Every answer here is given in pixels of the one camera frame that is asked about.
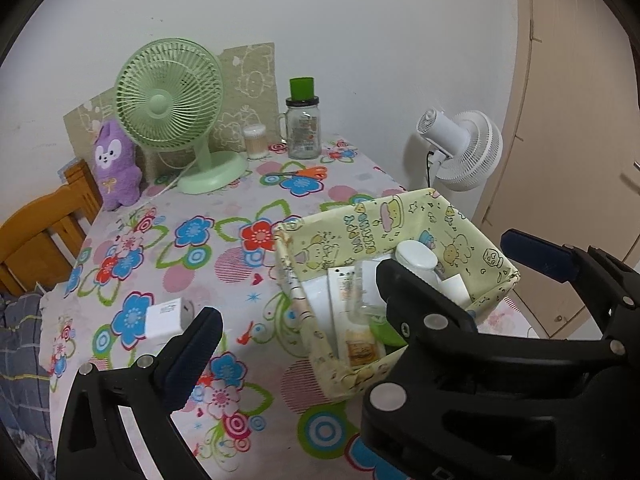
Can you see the green plastic cup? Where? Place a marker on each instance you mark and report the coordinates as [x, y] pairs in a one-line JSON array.
[[302, 87]]

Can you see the small clear bottle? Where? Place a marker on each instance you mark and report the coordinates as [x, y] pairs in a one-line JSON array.
[[364, 310]]

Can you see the beige wooden door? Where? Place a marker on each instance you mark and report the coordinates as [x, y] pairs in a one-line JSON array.
[[575, 135]]

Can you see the floral tablecloth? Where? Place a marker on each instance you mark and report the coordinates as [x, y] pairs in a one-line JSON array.
[[165, 260]]

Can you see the purple plush toy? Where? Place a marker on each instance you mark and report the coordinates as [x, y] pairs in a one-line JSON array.
[[115, 170]]

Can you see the wooden chair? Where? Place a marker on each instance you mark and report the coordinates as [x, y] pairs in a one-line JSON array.
[[35, 230]]

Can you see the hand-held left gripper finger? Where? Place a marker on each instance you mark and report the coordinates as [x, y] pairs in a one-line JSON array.
[[200, 340]]

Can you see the white bottle with round cap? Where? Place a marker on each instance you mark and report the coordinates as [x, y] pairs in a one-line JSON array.
[[417, 259]]

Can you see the large printed cardboard panel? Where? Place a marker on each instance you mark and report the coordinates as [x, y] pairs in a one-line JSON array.
[[250, 80]]

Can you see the grey plaid bedding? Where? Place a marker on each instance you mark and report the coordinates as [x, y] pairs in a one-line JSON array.
[[20, 360]]

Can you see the small white box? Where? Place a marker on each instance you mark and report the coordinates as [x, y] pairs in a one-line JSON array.
[[370, 272]]

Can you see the small printed cardboard panel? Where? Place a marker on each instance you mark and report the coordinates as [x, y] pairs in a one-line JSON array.
[[82, 120]]

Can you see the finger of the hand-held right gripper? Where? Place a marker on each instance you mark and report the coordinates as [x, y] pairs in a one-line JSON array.
[[540, 260], [420, 300]]

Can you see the green plastic item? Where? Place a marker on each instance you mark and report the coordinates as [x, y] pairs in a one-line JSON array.
[[385, 334]]

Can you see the white charger adapter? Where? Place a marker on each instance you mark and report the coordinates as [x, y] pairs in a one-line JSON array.
[[167, 320]]

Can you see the green desk fan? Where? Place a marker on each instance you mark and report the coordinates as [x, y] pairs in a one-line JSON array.
[[165, 95]]

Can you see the cotton swab container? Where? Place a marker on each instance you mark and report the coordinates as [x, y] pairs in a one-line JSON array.
[[255, 142]]

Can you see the glass jar with black lid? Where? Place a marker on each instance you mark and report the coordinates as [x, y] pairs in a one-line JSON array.
[[302, 130]]

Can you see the yellow printed storage basket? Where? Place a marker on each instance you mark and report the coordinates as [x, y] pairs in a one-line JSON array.
[[350, 230]]

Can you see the yellow label tube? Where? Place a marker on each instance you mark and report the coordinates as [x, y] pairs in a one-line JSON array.
[[357, 347]]

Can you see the white standing fan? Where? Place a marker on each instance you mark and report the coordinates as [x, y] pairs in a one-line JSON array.
[[465, 150]]

